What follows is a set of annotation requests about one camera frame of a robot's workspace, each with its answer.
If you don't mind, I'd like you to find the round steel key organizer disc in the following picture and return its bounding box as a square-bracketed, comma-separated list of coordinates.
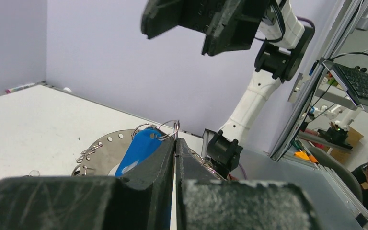
[71, 120, 223, 180]

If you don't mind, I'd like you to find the small split key ring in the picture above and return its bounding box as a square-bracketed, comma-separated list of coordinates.
[157, 119, 182, 142]

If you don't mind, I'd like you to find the blue key tag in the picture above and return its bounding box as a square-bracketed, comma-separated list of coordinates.
[115, 127, 162, 177]

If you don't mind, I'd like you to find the red marker pen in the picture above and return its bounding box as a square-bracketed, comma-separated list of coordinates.
[5, 83, 36, 94]

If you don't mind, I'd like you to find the black computer keyboard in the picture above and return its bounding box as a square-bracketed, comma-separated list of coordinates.
[322, 60, 368, 112]

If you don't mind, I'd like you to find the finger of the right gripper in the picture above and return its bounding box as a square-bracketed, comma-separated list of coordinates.
[141, 0, 184, 39]
[179, 0, 270, 57]

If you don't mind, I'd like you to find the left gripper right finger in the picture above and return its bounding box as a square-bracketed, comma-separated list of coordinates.
[175, 138, 321, 230]

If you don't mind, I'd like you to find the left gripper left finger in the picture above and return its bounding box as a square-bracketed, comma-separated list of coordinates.
[0, 140, 175, 230]

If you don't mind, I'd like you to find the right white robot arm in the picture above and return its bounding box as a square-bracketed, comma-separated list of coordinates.
[141, 0, 315, 178]

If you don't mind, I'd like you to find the aluminium frame rail right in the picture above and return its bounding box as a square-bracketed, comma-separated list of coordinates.
[268, 0, 368, 161]

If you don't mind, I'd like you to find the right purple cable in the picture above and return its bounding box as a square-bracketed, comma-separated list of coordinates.
[297, 16, 316, 33]

